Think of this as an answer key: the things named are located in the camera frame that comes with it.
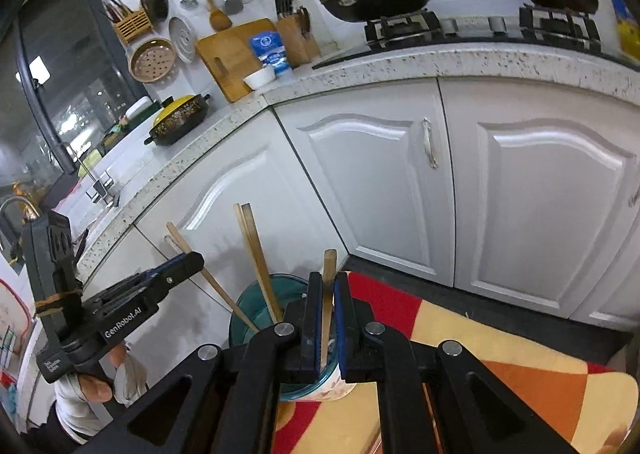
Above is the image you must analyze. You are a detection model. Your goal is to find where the black gas stove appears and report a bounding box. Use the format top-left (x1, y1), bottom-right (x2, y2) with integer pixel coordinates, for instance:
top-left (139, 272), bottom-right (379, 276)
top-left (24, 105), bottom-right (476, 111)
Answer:
top-left (312, 4), bottom-right (606, 70)

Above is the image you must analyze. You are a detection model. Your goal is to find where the blue white bag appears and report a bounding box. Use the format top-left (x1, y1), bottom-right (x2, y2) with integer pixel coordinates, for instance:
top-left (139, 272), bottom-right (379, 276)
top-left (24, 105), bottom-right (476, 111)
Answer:
top-left (248, 30), bottom-right (294, 80)

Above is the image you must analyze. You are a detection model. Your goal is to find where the wooden knife block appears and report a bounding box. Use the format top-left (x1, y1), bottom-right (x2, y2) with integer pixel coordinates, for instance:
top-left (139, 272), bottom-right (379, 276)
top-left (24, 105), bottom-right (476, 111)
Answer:
top-left (274, 0), bottom-right (322, 68)

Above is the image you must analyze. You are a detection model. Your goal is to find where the wooden chopstick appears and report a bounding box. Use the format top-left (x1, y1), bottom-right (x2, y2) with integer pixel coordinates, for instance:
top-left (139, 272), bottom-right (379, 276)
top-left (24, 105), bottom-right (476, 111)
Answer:
top-left (234, 204), bottom-right (278, 324)
top-left (166, 222), bottom-right (260, 333)
top-left (321, 249), bottom-right (338, 367)
top-left (241, 203), bottom-right (285, 323)

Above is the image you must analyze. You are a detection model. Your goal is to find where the speckled stone countertop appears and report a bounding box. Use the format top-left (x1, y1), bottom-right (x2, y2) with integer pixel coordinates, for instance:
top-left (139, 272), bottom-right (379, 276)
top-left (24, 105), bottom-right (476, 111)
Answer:
top-left (75, 41), bottom-right (640, 280)

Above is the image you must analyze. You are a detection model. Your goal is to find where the metal sink faucet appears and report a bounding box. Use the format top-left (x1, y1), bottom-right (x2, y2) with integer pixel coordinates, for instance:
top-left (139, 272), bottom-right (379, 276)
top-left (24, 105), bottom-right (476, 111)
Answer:
top-left (65, 144), bottom-right (122, 208)

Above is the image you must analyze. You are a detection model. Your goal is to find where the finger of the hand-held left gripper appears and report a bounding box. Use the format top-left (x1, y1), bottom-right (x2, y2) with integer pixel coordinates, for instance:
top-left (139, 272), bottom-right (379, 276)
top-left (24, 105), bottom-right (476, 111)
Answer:
top-left (86, 259), bottom-right (173, 309)
top-left (144, 251), bottom-right (206, 288)

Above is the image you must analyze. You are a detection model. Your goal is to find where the bamboo chopstick rack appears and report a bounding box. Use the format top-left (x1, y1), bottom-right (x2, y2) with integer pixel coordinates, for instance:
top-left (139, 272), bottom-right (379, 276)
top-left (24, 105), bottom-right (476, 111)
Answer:
top-left (99, 0), bottom-right (154, 46)

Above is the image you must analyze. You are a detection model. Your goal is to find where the yellow lidded casserole pan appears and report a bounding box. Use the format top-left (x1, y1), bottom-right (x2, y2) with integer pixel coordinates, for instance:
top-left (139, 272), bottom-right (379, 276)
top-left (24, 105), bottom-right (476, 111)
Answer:
top-left (144, 93), bottom-right (213, 148)

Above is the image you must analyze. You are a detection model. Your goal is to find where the curved metal faucet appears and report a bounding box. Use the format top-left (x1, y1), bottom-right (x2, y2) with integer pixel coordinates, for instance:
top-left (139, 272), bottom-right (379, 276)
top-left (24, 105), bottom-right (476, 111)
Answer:
top-left (0, 196), bottom-right (42, 257)

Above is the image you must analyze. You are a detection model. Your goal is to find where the round bamboo steamer basket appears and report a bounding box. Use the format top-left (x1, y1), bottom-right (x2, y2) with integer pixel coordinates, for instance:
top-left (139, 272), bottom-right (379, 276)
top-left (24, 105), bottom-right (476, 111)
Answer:
top-left (128, 37), bottom-right (176, 84)

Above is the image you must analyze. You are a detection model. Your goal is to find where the green dish tray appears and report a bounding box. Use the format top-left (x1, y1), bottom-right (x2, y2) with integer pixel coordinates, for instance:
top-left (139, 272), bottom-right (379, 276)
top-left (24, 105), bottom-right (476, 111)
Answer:
top-left (97, 96), bottom-right (167, 156)

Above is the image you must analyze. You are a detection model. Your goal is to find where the person's left hand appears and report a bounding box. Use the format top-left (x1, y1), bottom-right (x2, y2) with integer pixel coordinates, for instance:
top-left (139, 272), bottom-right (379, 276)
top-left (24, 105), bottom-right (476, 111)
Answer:
top-left (75, 341), bottom-right (148, 405)

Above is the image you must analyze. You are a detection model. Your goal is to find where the round metal steamer plate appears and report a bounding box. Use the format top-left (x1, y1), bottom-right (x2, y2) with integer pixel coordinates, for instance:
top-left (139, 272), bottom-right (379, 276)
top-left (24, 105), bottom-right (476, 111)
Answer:
top-left (168, 16), bottom-right (199, 64)

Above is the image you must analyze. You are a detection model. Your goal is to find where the white utensil holder teal rim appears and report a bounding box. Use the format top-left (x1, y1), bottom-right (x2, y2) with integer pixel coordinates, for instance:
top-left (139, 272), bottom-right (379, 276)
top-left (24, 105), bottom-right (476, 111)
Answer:
top-left (228, 273), bottom-right (358, 402)

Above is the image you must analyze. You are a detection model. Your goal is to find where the white bowl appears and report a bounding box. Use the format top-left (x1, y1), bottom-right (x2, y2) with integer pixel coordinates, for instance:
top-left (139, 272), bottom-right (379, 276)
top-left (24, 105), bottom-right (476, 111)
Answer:
top-left (243, 65), bottom-right (277, 91)

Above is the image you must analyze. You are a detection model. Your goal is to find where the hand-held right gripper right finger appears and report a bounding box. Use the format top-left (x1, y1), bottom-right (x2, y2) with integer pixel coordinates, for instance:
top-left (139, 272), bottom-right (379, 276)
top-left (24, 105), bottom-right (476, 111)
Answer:
top-left (334, 271), bottom-right (593, 454)

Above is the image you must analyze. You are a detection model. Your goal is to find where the wooden cutting board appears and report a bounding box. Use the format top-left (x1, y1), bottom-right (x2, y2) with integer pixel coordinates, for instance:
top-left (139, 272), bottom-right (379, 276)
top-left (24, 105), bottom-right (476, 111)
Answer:
top-left (195, 18), bottom-right (279, 103)

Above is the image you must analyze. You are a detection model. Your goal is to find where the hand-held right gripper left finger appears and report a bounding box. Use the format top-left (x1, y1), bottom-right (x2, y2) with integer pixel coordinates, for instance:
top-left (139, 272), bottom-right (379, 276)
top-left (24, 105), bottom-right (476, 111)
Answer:
top-left (87, 271), bottom-right (326, 454)

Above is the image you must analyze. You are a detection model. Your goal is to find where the yellow rose printed blanket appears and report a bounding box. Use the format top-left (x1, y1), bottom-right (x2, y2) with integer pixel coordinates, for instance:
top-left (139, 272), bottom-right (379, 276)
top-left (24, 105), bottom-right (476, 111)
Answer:
top-left (272, 271), bottom-right (640, 454)

